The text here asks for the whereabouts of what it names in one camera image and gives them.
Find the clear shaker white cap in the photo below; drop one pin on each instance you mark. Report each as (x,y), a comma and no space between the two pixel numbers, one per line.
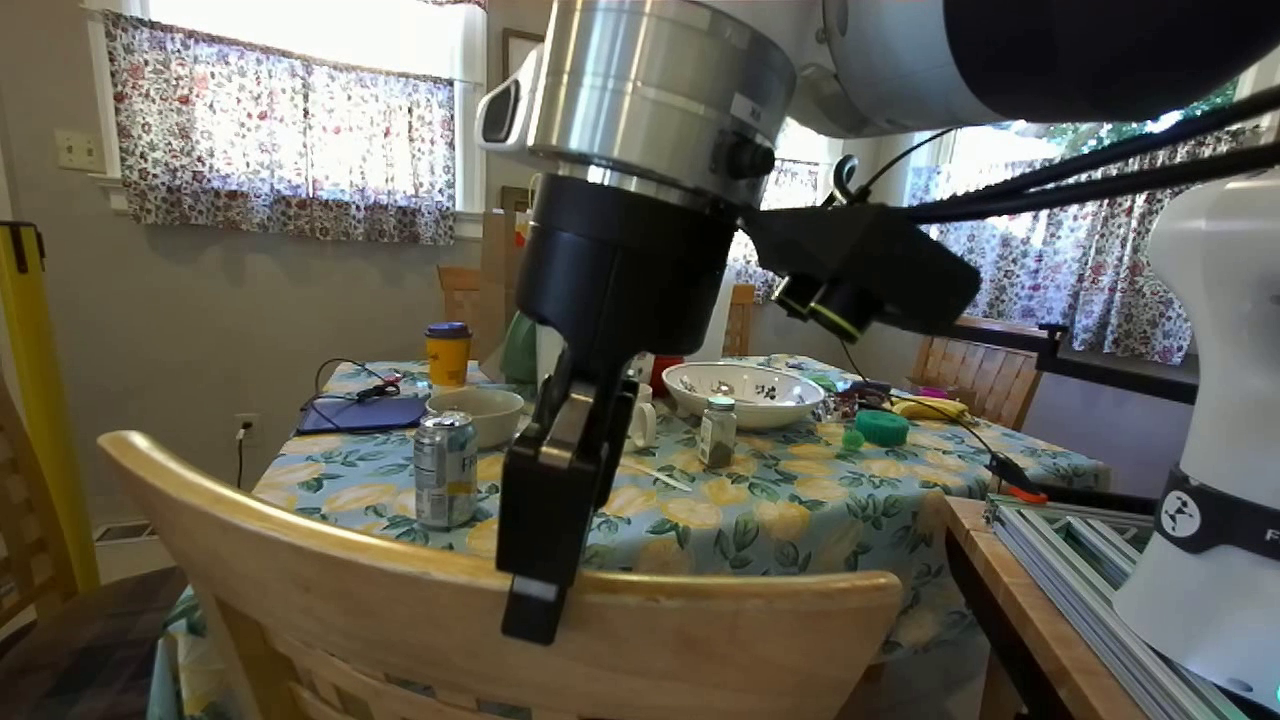
(717,434)

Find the yellow bottle blue lid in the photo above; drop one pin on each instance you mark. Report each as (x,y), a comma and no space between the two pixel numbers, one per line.
(451,360)

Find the aluminium rail frame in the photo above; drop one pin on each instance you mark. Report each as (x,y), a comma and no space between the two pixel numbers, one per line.
(1083,563)

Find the blue notebook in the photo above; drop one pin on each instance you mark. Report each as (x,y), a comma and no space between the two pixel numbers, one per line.
(355,414)

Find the light wooden lattice chair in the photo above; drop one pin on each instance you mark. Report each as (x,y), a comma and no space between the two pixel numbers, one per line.
(401,603)

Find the lemon print tablecloth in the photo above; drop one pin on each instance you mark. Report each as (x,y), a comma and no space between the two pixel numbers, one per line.
(746,507)

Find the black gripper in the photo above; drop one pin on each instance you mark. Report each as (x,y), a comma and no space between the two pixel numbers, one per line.
(623,272)

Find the green round scrubber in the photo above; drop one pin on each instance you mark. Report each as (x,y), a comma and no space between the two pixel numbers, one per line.
(883,425)

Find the short floral window curtain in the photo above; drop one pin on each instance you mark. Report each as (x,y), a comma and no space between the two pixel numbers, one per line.
(266,134)

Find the wall power outlet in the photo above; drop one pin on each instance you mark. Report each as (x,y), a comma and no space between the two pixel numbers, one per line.
(245,430)

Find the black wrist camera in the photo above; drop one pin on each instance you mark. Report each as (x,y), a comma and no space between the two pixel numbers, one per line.
(883,272)

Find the silver beverage can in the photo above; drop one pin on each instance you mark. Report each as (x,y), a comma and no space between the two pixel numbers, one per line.
(447,466)

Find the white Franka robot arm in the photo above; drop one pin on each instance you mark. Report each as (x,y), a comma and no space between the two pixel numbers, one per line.
(883,55)

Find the yellow pole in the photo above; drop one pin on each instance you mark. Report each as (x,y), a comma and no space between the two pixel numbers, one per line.
(40,402)

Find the white floral serving bowl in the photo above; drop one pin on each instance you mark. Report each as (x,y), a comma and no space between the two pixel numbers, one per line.
(762,392)

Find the floor heating vent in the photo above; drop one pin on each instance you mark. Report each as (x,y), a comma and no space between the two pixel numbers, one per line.
(123,528)

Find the slatted wooden chair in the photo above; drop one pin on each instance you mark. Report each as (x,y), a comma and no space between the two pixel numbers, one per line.
(983,383)

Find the beige light switch plate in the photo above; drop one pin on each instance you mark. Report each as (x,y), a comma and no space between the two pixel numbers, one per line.
(76,148)

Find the small plain white bowl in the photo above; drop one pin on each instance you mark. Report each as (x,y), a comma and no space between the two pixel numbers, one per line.
(492,414)

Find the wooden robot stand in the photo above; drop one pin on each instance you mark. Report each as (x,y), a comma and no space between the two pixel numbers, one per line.
(1024,615)

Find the long floral window curtain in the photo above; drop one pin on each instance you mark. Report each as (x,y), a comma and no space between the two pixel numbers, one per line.
(1067,265)

